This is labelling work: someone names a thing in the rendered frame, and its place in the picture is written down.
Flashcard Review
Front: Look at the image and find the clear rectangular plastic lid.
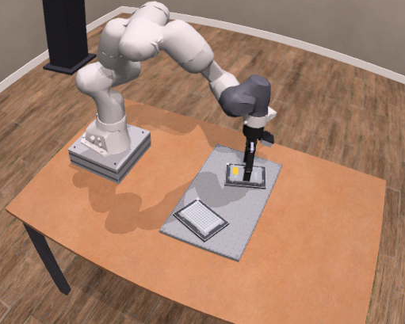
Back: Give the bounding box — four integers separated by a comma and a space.
230, 165, 262, 184

